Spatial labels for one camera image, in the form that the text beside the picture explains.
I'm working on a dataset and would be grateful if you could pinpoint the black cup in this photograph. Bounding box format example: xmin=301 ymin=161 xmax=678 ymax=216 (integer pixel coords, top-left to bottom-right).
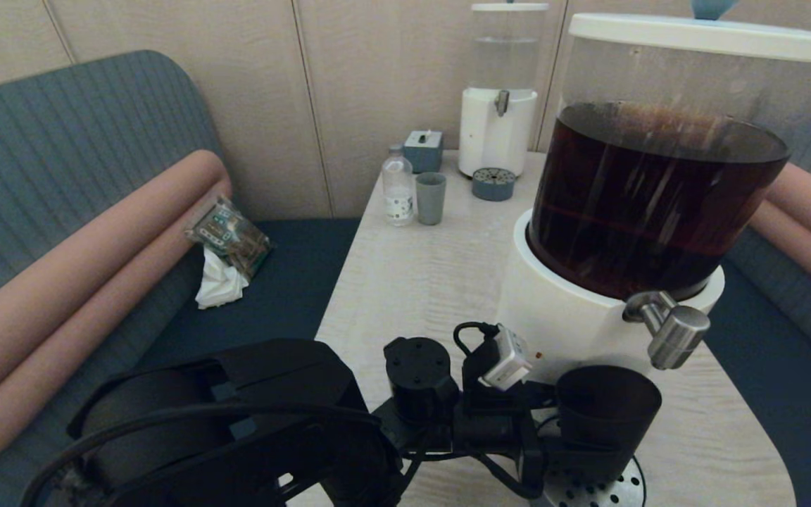
xmin=555 ymin=365 xmax=662 ymax=483

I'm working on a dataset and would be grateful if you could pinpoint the large metal dispenser tap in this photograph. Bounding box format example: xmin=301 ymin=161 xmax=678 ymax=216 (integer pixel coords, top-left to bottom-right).
xmin=622 ymin=291 xmax=712 ymax=371

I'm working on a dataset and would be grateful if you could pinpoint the grey-blue cup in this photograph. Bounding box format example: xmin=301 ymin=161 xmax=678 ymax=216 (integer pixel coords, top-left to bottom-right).
xmin=415 ymin=173 xmax=447 ymax=226

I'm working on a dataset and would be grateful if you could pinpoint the large silver drip tray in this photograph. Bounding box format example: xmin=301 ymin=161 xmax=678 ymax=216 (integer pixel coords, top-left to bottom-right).
xmin=539 ymin=454 xmax=647 ymax=507

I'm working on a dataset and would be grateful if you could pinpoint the large dark tea dispenser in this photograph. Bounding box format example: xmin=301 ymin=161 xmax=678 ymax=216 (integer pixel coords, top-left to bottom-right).
xmin=496 ymin=32 xmax=811 ymax=395

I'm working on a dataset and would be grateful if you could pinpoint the dark teal seat cushion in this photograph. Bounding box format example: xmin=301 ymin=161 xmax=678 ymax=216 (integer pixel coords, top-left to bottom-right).
xmin=138 ymin=220 xmax=363 ymax=374
xmin=703 ymin=262 xmax=811 ymax=507

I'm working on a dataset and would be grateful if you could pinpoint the small blue drip tray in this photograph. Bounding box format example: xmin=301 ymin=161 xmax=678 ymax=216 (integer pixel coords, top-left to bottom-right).
xmin=472 ymin=168 xmax=517 ymax=202

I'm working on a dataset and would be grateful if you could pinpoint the clear plastic bottle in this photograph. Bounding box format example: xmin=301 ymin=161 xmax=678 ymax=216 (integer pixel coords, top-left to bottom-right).
xmin=382 ymin=144 xmax=415 ymax=227

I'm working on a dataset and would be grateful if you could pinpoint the small clear water dispenser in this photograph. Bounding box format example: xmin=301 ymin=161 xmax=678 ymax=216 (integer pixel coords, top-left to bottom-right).
xmin=458 ymin=10 xmax=539 ymax=179

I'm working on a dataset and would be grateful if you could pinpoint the ribbed grey-blue bench backrest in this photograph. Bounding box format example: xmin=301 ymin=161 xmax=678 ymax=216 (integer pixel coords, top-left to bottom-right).
xmin=0 ymin=49 xmax=227 ymax=507
xmin=726 ymin=67 xmax=811 ymax=384

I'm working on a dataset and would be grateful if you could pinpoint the small blue box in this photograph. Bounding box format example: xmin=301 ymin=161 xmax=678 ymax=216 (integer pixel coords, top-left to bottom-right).
xmin=403 ymin=130 xmax=444 ymax=174

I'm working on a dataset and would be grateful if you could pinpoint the crumpled white tissue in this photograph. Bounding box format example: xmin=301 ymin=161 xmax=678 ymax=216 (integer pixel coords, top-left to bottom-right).
xmin=195 ymin=246 xmax=250 ymax=311

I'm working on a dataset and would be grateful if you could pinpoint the large white dispenser lid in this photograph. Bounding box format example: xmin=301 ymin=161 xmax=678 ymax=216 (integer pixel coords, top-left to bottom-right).
xmin=567 ymin=0 xmax=811 ymax=65

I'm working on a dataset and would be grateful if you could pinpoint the small white dispenser lid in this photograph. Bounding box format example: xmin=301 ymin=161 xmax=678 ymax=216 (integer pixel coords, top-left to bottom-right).
xmin=471 ymin=0 xmax=549 ymax=13

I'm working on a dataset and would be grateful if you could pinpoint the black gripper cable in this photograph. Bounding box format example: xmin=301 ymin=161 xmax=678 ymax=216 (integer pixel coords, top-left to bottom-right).
xmin=472 ymin=451 xmax=543 ymax=502

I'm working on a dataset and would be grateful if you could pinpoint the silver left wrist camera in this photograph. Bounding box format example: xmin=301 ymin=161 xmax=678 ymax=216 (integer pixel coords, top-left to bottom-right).
xmin=477 ymin=325 xmax=534 ymax=392

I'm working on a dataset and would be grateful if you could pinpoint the black camera cable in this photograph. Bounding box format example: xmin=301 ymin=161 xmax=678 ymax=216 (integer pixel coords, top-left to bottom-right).
xmin=453 ymin=321 xmax=501 ymax=356

